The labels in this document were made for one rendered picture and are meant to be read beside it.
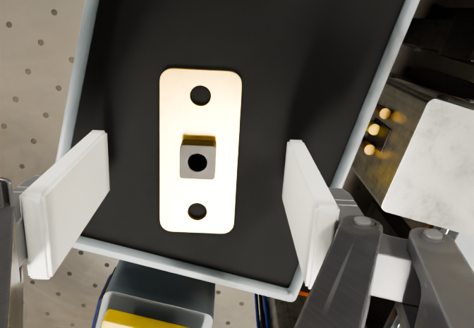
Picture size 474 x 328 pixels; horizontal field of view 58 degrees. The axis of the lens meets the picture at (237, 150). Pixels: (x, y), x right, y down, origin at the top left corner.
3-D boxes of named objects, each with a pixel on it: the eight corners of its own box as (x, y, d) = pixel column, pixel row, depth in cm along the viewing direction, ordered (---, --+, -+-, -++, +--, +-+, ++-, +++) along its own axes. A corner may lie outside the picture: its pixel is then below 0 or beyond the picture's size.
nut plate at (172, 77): (233, 231, 23) (233, 243, 21) (161, 228, 22) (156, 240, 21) (242, 70, 20) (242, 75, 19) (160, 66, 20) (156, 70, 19)
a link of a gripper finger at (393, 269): (350, 260, 11) (460, 264, 12) (315, 185, 16) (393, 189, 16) (343, 306, 12) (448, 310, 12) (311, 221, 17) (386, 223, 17)
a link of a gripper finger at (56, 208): (51, 281, 14) (27, 281, 14) (110, 191, 20) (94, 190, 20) (42, 195, 13) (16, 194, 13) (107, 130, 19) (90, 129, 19)
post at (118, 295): (214, 168, 71) (190, 402, 29) (169, 156, 70) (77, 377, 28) (227, 126, 68) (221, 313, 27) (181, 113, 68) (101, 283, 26)
